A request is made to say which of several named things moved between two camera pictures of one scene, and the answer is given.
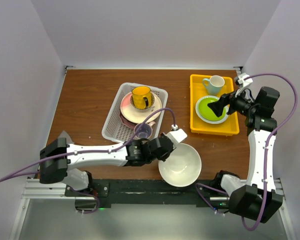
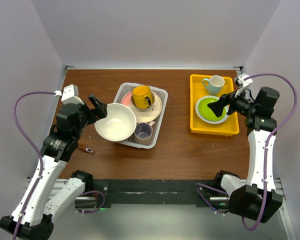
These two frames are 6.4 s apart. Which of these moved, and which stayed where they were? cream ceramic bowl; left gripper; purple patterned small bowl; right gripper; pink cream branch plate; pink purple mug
Moved: left gripper; cream ceramic bowl
Stayed: pink cream branch plate; purple patterned small bowl; pink purple mug; right gripper
